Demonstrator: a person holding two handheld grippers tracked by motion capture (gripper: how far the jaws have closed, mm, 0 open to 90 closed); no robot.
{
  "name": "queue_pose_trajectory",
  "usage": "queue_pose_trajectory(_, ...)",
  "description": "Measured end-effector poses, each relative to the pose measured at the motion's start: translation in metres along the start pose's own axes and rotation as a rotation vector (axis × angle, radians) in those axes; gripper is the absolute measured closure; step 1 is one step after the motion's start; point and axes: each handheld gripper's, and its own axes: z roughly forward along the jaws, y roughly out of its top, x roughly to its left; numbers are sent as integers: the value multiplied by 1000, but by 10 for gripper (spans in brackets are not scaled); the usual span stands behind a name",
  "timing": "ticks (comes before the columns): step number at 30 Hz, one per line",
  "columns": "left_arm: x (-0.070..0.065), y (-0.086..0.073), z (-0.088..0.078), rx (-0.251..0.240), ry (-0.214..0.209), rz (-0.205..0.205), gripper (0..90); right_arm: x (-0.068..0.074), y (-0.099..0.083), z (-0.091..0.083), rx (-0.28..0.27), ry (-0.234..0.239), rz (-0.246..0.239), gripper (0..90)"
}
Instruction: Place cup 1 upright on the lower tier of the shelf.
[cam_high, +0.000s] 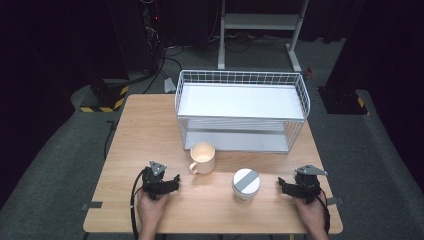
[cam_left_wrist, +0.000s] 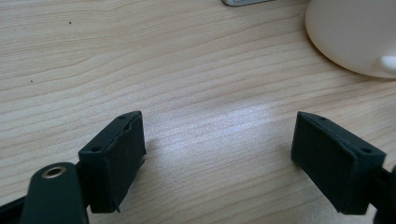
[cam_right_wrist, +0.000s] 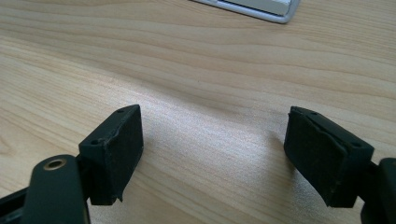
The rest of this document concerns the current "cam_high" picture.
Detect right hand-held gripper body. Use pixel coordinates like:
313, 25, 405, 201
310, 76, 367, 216
293, 164, 329, 205

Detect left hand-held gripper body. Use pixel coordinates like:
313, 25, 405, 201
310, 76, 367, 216
141, 160, 172, 201

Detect cream ceramic mug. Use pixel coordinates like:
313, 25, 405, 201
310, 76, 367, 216
188, 141, 217, 176

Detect person's right hand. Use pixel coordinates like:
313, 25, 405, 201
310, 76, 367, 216
292, 195, 326, 232

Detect white cup with grey-striped lid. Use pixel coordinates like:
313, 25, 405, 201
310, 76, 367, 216
231, 168, 262, 205

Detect black stand with hazard-striped base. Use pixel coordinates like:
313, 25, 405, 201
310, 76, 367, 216
79, 77, 130, 114
317, 85, 370, 116

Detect white box on floor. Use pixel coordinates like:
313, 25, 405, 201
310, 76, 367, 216
163, 77, 177, 94

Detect dark equipment tower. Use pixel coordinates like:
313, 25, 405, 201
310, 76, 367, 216
138, 0, 166, 75

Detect white metal stand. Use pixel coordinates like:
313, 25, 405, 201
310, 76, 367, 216
217, 0, 310, 73

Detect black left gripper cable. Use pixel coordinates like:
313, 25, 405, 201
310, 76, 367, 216
129, 168, 148, 240

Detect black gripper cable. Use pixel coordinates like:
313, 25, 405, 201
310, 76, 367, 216
315, 189, 332, 235
129, 168, 148, 240

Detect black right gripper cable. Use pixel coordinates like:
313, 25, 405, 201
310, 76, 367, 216
315, 189, 332, 235

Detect black cable beside table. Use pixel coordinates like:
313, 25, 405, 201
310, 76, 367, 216
103, 119, 120, 161

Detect white wire shelf rack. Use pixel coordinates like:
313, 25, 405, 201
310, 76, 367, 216
174, 69, 311, 154

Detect black floor cable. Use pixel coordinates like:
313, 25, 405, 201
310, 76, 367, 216
142, 45, 185, 95

